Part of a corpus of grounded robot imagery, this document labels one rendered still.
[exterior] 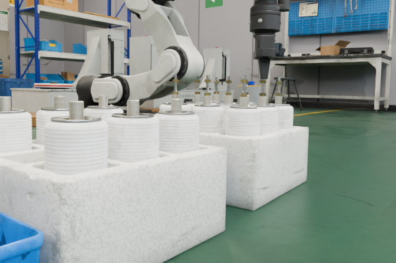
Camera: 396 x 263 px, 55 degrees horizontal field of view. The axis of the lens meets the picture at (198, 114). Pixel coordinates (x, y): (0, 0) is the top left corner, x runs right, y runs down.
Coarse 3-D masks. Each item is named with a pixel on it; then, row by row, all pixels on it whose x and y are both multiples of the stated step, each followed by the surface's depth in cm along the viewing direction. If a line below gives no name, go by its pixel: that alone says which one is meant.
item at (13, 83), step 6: (0, 78) 492; (6, 78) 487; (12, 78) 493; (18, 78) 500; (24, 78) 507; (0, 84) 495; (6, 84) 488; (12, 84) 495; (18, 84) 501; (24, 84) 509; (30, 84) 516; (0, 90) 496; (6, 90) 489; (0, 96) 497; (6, 96) 490
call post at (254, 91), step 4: (240, 88) 145; (248, 88) 144; (252, 88) 143; (256, 88) 144; (260, 88) 147; (240, 92) 146; (248, 92) 144; (252, 92) 143; (256, 92) 144; (260, 92) 147; (252, 96) 143; (256, 96) 145; (252, 100) 143; (256, 100) 145
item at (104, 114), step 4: (84, 112) 90; (88, 112) 88; (92, 112) 88; (96, 112) 88; (100, 112) 88; (104, 112) 88; (108, 112) 88; (112, 112) 89; (116, 112) 90; (120, 112) 91; (96, 116) 88; (100, 116) 88; (104, 116) 88; (108, 116) 89; (104, 120) 88
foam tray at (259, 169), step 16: (304, 128) 122; (208, 144) 101; (224, 144) 98; (240, 144) 95; (256, 144) 94; (272, 144) 101; (288, 144) 111; (304, 144) 122; (240, 160) 96; (256, 160) 94; (272, 160) 102; (288, 160) 112; (304, 160) 123; (240, 176) 96; (256, 176) 94; (272, 176) 103; (288, 176) 112; (304, 176) 124; (240, 192) 96; (256, 192) 95; (272, 192) 103; (256, 208) 96
